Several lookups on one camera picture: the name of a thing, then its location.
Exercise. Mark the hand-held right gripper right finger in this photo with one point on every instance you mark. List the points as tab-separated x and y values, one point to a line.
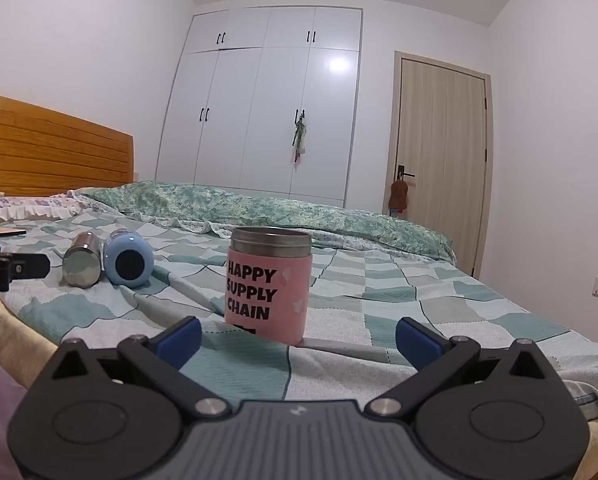
419	347

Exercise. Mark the green floral quilt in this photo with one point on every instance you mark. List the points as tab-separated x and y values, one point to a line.
259	210

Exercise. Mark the checked green bed sheet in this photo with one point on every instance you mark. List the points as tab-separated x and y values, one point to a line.
379	305

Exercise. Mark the pink printed steel cup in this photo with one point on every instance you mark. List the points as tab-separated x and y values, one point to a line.
269	290

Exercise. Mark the light blue cup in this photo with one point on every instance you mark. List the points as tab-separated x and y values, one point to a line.
126	262

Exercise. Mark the purple floral pillow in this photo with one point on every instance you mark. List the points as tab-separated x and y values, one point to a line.
34	207

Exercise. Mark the flat orange book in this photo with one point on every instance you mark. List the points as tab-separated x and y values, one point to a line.
1	233

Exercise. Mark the light wooden door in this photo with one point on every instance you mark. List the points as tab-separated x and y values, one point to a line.
444	160

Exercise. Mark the green hanging ornament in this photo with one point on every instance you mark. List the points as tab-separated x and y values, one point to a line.
299	137

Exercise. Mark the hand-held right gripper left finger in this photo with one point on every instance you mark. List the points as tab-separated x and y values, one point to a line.
180	344

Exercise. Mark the wooden bed headboard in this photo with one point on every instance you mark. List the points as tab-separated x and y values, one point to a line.
49	155

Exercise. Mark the brown hanging bag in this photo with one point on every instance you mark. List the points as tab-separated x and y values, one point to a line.
399	197

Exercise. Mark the white wardrobe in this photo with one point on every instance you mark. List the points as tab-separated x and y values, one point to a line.
259	110

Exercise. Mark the plain steel cup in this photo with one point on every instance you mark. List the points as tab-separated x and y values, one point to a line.
82	262

